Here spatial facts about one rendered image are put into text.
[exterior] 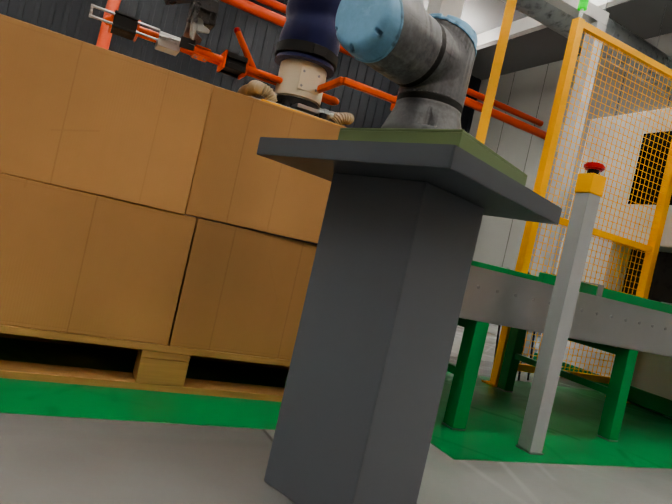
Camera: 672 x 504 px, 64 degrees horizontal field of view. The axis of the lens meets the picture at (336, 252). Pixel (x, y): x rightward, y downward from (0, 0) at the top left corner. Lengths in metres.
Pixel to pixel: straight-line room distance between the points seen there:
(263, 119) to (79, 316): 0.80
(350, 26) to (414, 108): 0.21
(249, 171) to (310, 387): 0.79
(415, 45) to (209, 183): 0.83
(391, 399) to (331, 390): 0.13
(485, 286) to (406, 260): 0.99
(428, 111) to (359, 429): 0.67
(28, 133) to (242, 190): 0.60
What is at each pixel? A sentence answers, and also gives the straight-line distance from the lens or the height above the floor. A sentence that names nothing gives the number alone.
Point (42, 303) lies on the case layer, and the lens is 1.71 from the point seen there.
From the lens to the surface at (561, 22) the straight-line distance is 9.89.
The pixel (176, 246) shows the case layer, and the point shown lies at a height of 0.45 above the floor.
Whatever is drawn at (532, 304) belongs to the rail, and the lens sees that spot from 2.20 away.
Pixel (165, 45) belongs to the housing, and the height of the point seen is 1.05.
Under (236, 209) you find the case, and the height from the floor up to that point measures 0.60.
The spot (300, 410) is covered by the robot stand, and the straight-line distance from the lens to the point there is 1.22.
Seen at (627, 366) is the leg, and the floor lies 0.33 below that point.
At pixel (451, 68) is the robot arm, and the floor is 0.97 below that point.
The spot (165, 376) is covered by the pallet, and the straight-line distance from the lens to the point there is 1.77.
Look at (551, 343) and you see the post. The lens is 2.05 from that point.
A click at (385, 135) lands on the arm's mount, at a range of 1.16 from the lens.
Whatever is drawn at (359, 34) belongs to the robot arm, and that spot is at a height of 0.95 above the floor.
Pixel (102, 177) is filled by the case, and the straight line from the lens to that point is 1.67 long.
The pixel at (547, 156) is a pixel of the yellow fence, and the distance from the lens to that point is 3.26.
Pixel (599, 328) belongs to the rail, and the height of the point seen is 0.47.
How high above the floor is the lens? 0.54
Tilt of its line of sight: level
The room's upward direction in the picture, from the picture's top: 13 degrees clockwise
